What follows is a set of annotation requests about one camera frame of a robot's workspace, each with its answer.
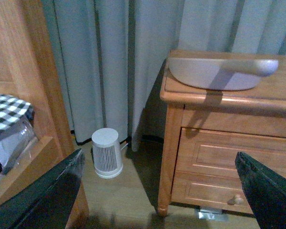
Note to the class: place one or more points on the black white checkered bedsheet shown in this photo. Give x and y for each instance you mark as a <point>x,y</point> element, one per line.
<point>12,109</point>

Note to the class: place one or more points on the grey curtain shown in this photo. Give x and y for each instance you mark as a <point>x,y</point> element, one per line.
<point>109,53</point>

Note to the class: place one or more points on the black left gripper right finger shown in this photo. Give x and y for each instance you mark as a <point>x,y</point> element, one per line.
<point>265,191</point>

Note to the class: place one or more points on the nightstand drawer knob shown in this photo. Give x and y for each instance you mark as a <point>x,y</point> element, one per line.
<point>236,200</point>

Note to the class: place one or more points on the wooden nightstand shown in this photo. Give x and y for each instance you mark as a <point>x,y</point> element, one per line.
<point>205,129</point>

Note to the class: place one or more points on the white ribbed trash can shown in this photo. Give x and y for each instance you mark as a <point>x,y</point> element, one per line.
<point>106,152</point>

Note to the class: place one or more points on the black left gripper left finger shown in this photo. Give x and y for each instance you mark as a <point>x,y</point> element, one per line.
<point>48,201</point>

